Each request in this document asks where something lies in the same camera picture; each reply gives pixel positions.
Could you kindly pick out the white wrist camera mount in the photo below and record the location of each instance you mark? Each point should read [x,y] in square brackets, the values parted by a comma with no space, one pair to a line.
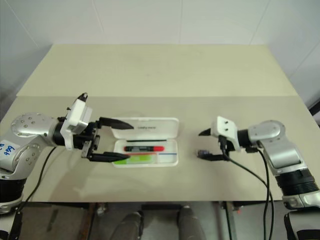
[226,128]
[77,117]

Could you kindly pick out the dark background fixture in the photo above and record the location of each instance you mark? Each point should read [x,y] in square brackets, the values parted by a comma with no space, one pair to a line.
[316,112]

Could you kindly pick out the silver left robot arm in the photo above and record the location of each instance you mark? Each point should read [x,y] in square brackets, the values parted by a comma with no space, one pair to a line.
[32,127]

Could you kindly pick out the white open pencil case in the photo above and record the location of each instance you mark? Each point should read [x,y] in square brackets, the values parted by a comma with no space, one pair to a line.
[150,127]

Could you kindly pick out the rusty metal table leg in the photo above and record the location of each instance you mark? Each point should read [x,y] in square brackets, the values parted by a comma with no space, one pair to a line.
[91,221]

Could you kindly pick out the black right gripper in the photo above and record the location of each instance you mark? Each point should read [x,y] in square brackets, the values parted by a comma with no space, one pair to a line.
[224,150]

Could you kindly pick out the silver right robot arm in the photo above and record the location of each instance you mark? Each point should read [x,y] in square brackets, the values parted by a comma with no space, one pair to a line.
[275,140]

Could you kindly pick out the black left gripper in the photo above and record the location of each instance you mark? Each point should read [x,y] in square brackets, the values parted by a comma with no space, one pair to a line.
[87,141]

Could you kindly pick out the black crossbar under table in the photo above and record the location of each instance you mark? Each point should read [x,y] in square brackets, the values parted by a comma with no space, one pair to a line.
[161,207]

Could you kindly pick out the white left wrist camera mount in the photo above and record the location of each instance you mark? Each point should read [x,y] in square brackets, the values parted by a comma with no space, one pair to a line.
[77,117]

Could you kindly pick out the grey metal table leg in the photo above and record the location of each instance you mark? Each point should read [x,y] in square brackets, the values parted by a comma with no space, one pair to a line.
[230,222]

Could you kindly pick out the green rectangular eraser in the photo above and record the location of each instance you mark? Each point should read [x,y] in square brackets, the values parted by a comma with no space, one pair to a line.
[140,158]

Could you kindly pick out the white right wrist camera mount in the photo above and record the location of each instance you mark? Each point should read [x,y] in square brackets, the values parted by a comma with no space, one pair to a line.
[226,128]

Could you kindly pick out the white label blue handwriting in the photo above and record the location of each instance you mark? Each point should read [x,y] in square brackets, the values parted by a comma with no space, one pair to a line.
[7,151]

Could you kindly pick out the red and black marker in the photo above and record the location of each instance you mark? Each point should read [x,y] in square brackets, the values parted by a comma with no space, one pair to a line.
[145,149]

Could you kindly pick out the dark rounded shape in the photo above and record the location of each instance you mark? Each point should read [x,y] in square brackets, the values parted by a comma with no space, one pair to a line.
[191,223]
[132,225]

